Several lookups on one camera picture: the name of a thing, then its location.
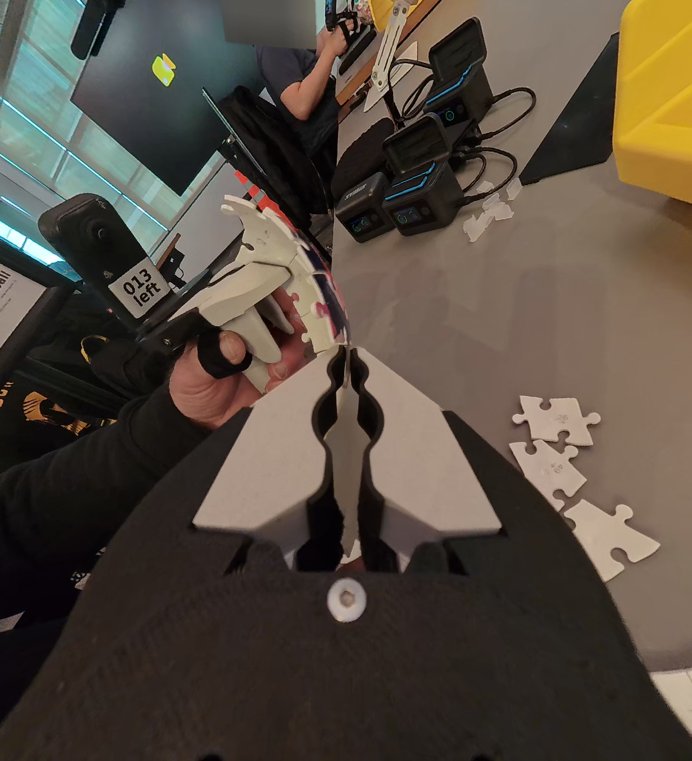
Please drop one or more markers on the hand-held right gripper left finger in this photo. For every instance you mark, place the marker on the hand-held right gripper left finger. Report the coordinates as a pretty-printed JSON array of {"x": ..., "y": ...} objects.
[{"x": 262, "y": 469}]

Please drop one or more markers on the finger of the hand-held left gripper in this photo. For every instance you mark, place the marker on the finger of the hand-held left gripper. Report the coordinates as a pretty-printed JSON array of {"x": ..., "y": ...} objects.
[
  {"x": 259, "y": 279},
  {"x": 277, "y": 312}
]

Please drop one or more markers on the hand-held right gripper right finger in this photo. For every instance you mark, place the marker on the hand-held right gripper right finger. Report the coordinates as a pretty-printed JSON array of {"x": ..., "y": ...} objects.
[{"x": 435, "y": 469}]

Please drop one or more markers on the curved assembled puzzle ball section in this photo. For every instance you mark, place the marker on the curved assembled puzzle ball section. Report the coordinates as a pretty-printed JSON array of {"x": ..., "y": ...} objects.
[{"x": 322, "y": 297}]

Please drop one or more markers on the person's left forearm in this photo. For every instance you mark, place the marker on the person's left forearm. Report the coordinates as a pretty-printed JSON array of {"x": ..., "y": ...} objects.
[{"x": 54, "y": 505}]

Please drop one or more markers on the scattered white puzzle pieces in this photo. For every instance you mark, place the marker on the scattered white puzzle pieces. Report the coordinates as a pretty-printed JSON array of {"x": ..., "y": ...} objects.
[{"x": 560, "y": 419}]

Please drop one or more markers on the person's left hand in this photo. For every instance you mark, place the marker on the person's left hand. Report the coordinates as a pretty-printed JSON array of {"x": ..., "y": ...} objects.
[{"x": 215, "y": 398}]

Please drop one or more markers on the black office chair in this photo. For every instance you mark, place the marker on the black office chair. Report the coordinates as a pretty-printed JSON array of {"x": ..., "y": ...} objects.
[{"x": 274, "y": 166}]

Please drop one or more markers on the black battery charging case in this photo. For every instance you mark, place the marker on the black battery charging case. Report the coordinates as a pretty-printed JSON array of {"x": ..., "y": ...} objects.
[
  {"x": 363, "y": 208},
  {"x": 459, "y": 89},
  {"x": 423, "y": 202}
]

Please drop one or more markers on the black round pad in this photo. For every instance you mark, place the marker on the black round pad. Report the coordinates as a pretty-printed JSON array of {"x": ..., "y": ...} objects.
[{"x": 360, "y": 148}]

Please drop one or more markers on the black cloth with yellow print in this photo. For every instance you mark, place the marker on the black cloth with yellow print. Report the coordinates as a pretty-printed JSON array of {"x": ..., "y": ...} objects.
[{"x": 42, "y": 416}]

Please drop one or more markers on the black cylindrical device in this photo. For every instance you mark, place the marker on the black cylindrical device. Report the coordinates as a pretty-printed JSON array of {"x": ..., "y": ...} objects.
[{"x": 93, "y": 30}]

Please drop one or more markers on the pile of clear plastic caps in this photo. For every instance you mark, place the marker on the pile of clear plastic caps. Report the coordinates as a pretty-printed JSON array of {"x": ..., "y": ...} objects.
[{"x": 488, "y": 217}]

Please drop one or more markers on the yellow plastic bin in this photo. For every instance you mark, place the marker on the yellow plastic bin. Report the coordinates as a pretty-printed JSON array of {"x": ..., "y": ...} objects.
[{"x": 673, "y": 89}]

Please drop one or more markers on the large black wall screen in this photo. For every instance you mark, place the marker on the large black wall screen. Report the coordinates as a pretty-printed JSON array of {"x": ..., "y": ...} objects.
[{"x": 143, "y": 107}]

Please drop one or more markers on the white flat base plate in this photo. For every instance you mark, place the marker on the white flat base plate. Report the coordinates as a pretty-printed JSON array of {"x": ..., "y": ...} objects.
[{"x": 402, "y": 71}]

